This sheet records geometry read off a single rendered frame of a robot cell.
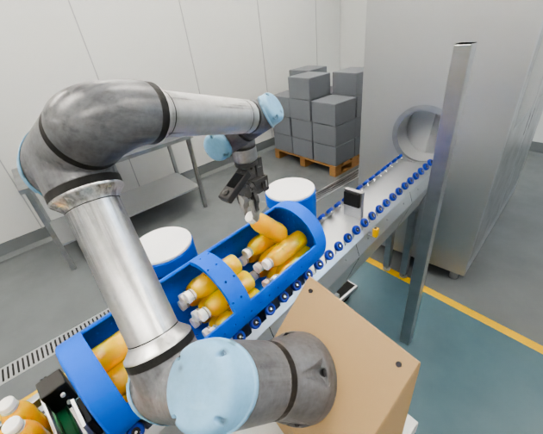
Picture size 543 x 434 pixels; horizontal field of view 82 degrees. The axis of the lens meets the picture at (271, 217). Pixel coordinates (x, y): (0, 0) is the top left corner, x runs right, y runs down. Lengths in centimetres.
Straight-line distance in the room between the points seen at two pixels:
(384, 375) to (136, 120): 52
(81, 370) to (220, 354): 51
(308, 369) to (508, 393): 187
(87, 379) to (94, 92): 64
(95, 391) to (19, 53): 349
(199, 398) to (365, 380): 25
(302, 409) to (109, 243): 39
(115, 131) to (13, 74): 353
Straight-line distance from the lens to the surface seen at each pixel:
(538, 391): 241
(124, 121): 49
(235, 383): 43
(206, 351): 45
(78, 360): 92
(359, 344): 56
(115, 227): 54
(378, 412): 56
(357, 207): 161
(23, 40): 401
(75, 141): 50
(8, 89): 400
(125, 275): 54
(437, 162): 153
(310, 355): 55
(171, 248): 146
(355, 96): 421
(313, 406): 56
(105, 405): 91
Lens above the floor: 185
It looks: 33 degrees down
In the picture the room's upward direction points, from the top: 7 degrees counter-clockwise
